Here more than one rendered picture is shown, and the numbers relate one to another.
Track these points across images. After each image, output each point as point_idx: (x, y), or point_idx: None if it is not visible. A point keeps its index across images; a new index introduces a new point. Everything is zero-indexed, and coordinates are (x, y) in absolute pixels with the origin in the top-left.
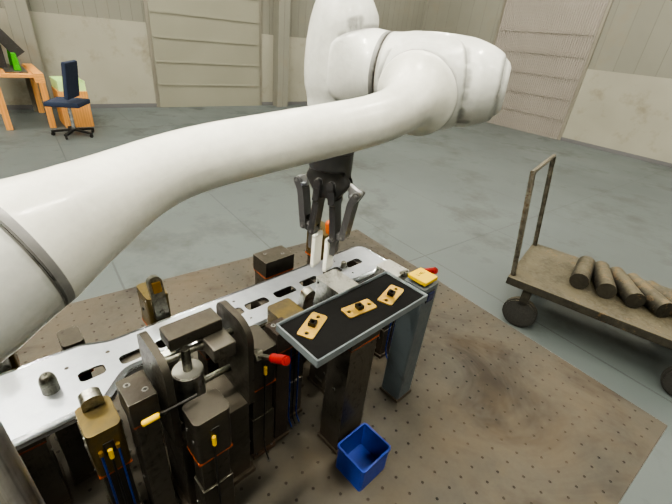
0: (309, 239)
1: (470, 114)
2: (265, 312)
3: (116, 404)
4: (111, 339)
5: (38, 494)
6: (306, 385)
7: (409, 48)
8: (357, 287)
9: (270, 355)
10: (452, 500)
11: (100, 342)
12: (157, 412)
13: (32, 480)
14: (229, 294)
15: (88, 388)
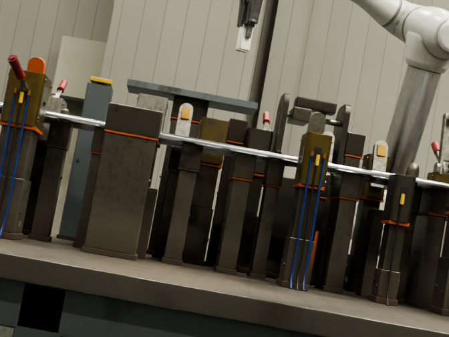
0: (251, 31)
1: None
2: (209, 146)
3: (357, 298)
4: (363, 170)
5: (394, 111)
6: (147, 256)
7: None
8: (170, 88)
9: (268, 119)
10: None
11: (373, 171)
12: None
13: (396, 106)
14: (228, 145)
15: (381, 140)
